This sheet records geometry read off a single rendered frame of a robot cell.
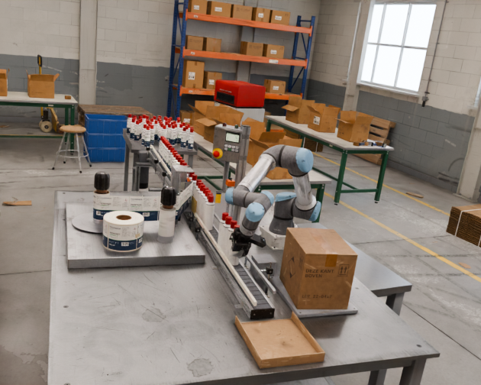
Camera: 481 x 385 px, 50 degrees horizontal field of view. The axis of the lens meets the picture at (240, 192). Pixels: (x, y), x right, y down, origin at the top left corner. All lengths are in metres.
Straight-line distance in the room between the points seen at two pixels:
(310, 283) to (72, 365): 1.01
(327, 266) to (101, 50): 8.48
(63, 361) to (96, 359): 0.11
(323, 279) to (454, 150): 6.60
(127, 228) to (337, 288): 1.05
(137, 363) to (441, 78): 7.74
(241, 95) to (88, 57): 3.27
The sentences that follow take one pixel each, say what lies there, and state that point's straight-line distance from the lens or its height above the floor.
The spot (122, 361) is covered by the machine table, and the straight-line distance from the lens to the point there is 1.94.
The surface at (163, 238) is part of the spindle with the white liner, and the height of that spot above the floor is 0.90.
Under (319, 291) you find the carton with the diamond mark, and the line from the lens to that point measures 2.31.
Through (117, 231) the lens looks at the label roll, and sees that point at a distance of 2.59.
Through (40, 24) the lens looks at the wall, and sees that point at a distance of 10.12.
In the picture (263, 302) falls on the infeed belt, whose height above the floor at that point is 0.88.
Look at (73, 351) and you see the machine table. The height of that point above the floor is 0.83.
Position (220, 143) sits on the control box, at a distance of 2.86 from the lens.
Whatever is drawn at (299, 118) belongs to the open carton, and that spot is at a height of 0.86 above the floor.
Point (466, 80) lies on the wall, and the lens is 8.67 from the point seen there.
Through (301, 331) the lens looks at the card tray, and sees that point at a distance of 2.20.
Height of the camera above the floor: 1.97
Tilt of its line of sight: 17 degrees down
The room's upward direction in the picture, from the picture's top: 7 degrees clockwise
